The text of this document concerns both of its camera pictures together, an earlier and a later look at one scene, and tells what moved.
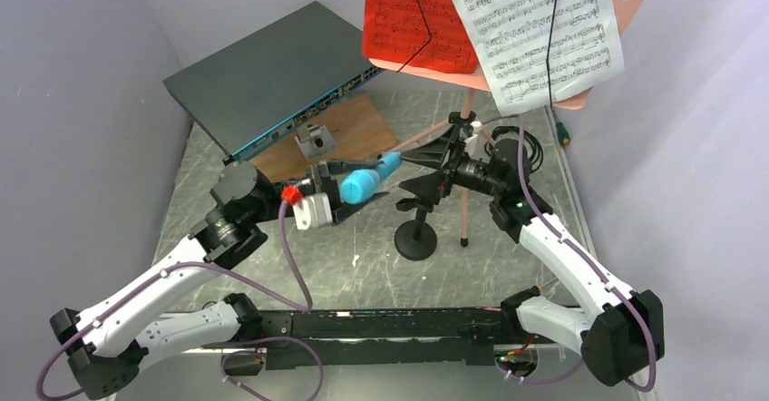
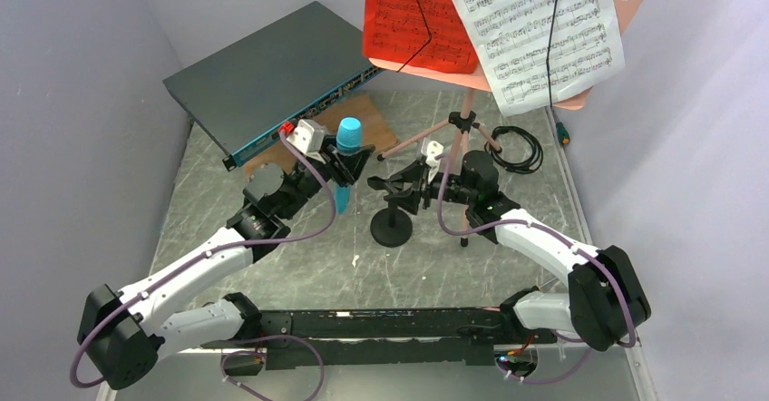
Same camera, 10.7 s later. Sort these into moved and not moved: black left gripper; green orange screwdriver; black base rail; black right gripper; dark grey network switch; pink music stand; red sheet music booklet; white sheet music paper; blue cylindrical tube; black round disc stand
Moved: blue cylindrical tube; black left gripper; black round disc stand; black right gripper
Not moved: green orange screwdriver; pink music stand; red sheet music booklet; dark grey network switch; white sheet music paper; black base rail
